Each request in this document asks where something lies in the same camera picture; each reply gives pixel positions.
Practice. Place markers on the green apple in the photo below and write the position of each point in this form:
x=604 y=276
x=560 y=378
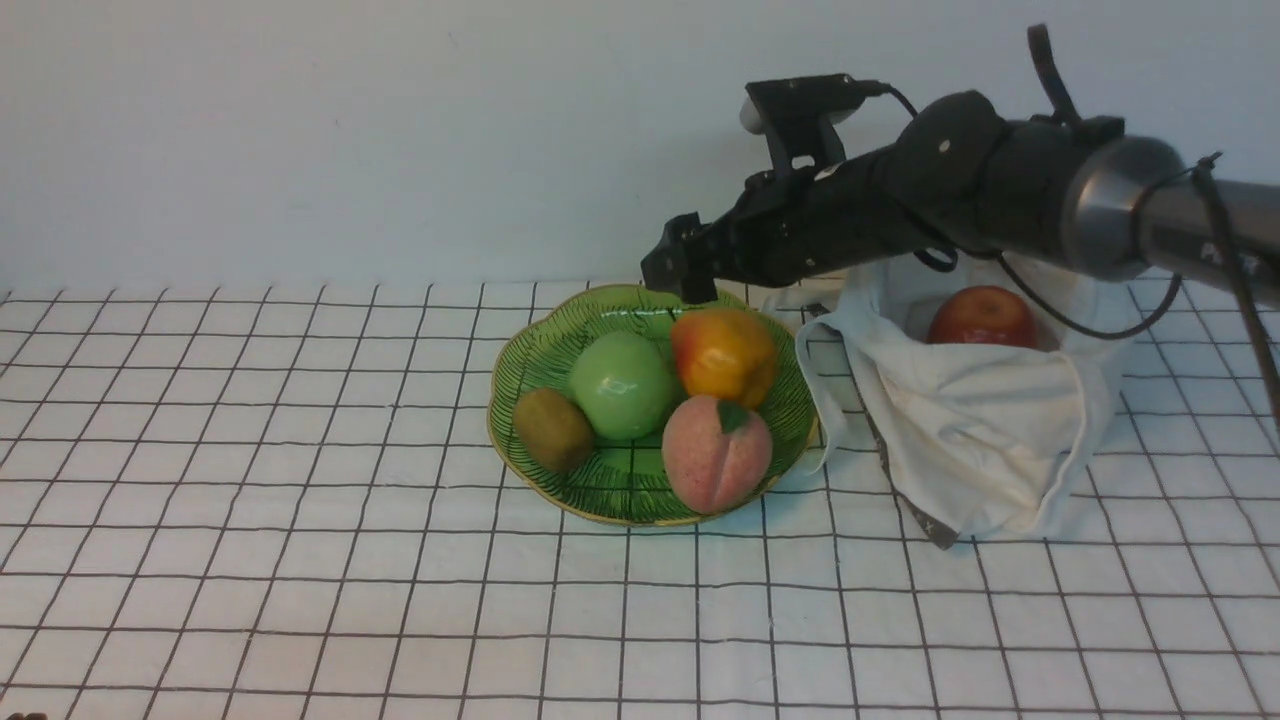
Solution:
x=623 y=385

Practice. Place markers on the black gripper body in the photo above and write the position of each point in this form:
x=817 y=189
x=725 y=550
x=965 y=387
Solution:
x=813 y=222

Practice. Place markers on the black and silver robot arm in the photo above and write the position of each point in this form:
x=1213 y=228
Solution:
x=1079 y=194

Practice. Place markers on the white grid-pattern tablecloth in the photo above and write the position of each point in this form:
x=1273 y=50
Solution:
x=283 y=504

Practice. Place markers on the pink peach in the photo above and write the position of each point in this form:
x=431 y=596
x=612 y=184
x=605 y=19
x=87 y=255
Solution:
x=715 y=452

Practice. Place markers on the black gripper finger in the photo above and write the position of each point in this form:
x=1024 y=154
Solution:
x=678 y=264

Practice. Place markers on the yellow orange mango fruit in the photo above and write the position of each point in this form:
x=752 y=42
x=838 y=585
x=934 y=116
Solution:
x=725 y=353

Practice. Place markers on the green leaf-pattern glass plate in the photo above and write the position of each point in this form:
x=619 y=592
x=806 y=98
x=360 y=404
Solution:
x=625 y=483

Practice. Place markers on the red apple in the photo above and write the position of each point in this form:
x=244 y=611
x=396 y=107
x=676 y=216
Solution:
x=984 y=315

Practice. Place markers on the white cloth bag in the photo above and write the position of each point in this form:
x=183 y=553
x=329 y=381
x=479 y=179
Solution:
x=977 y=438

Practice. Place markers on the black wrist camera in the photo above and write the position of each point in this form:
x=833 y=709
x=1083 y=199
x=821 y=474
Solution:
x=797 y=117

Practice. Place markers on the brown kiwi fruit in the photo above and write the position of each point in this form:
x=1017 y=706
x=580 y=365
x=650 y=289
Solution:
x=555 y=431

